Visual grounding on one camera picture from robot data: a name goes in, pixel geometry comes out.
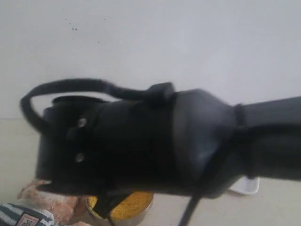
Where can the metal bowl of yellow grain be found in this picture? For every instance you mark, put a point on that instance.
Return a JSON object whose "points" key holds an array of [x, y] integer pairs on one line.
{"points": [[130, 212]]}

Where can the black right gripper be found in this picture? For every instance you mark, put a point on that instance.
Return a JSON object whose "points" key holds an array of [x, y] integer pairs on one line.
{"points": [[108, 200]]}

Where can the white rectangular plastic tray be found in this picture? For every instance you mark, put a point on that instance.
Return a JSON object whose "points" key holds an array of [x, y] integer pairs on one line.
{"points": [[246, 186]]}

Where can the plush teddy bear striped sweater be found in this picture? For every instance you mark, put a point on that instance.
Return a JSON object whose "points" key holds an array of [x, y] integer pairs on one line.
{"points": [[37, 208]]}

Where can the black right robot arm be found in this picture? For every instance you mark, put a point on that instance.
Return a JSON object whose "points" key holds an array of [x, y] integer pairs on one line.
{"points": [[101, 139]]}

